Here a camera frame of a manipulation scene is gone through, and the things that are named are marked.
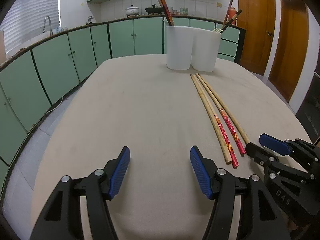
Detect bamboo chopstick orange floral end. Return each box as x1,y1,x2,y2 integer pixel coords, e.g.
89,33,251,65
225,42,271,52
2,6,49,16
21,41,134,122
196,73,239,169

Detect plain bamboo chopstick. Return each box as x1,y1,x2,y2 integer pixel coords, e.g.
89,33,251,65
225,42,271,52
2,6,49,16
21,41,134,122
190,74,232,164

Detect white fork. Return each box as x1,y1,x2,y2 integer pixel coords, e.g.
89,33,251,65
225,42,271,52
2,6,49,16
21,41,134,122
213,28,222,33

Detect black chopstick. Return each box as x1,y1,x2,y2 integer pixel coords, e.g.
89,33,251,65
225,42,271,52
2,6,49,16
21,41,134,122
154,0,173,27
220,9,242,33

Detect bamboo chopstick dark red end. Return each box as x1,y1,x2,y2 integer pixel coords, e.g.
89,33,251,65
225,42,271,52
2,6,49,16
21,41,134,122
222,0,233,28

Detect green lower kitchen cabinets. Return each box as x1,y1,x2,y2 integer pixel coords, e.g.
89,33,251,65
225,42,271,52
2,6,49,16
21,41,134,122
0,15,247,193

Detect chrome kitchen faucet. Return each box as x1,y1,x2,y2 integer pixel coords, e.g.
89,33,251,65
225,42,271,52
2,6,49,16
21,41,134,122
42,15,54,36

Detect white two-compartment utensil holder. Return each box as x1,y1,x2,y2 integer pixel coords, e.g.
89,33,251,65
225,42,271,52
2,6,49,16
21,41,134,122
166,25,222,73

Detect beige table mat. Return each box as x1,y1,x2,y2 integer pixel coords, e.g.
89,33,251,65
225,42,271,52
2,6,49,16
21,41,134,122
33,54,309,239

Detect orange thermos flask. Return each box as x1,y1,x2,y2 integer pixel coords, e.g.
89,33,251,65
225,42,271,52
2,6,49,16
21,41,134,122
228,6,237,21

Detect black wok with lid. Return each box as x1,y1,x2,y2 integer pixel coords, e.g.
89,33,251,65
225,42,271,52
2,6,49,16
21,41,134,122
145,4,163,15

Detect white cooking pot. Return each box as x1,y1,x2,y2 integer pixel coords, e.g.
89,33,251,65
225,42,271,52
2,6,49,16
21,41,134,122
125,5,140,18

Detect white window blinds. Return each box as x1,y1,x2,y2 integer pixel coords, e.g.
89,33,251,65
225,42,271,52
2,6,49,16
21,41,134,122
1,0,60,52

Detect wooden door with handle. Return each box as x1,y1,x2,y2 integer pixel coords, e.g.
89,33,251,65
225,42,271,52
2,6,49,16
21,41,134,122
238,0,276,75

